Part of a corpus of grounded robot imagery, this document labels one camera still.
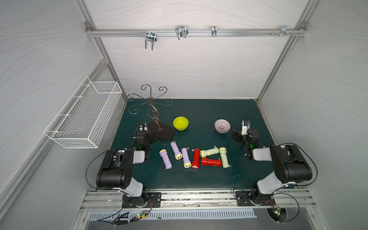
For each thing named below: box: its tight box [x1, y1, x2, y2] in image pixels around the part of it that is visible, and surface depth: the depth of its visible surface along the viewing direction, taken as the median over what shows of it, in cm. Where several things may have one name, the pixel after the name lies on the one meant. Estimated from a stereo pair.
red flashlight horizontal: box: [201, 157, 222, 167], surface depth 86 cm
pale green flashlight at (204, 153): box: [199, 145, 220, 158], surface depth 90 cm
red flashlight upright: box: [191, 148, 201, 170], surface depth 87 cm
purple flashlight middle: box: [170, 140, 183, 161], surface depth 91 cm
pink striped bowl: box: [214, 118, 231, 134], surface depth 103 cm
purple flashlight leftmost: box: [159, 149, 173, 170], surface depth 88 cm
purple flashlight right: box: [181, 147, 192, 169], surface depth 88 cm
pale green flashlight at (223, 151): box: [218, 147, 230, 169], surface depth 88 cm
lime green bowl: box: [172, 115, 190, 132], surface depth 104 cm
